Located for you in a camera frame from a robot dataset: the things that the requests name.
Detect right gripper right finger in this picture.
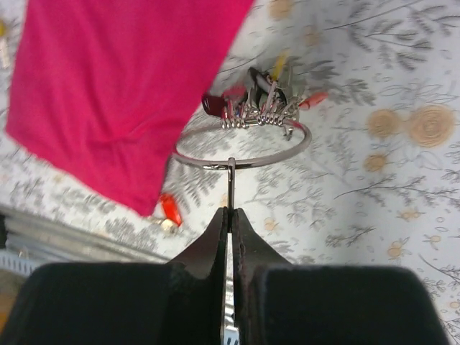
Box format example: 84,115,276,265
231,209,448,344

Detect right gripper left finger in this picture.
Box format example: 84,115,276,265
1,208,229,344

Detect large keyring with keys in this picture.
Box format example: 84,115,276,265
172,51,328,212

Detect pink folded cloth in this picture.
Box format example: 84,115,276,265
6,1,252,216

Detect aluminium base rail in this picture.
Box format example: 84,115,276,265
1,206,169,277

